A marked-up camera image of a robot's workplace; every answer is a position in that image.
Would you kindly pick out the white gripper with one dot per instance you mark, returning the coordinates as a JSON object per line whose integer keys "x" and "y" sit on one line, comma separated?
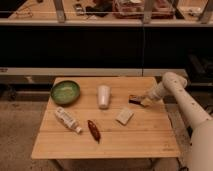
{"x": 156, "y": 93}

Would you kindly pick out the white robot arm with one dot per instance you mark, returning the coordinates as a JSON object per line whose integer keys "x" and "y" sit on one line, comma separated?
{"x": 200, "y": 156}

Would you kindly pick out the white sponge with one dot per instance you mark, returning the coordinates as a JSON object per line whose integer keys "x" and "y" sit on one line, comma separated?
{"x": 124, "y": 115}

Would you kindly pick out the white foam cup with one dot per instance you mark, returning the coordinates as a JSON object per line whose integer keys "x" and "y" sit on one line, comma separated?
{"x": 103, "y": 95}

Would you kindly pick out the wooden table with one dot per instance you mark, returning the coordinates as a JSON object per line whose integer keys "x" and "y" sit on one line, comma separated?
{"x": 148, "y": 134}

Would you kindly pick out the green bowl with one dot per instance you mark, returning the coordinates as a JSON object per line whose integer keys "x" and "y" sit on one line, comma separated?
{"x": 65, "y": 92}

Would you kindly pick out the white plastic bottle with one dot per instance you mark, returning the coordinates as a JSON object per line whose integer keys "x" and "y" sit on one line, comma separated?
{"x": 67, "y": 120}

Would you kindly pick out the clear tray on shelf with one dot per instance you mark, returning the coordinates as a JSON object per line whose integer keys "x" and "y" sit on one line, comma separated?
{"x": 162, "y": 9}

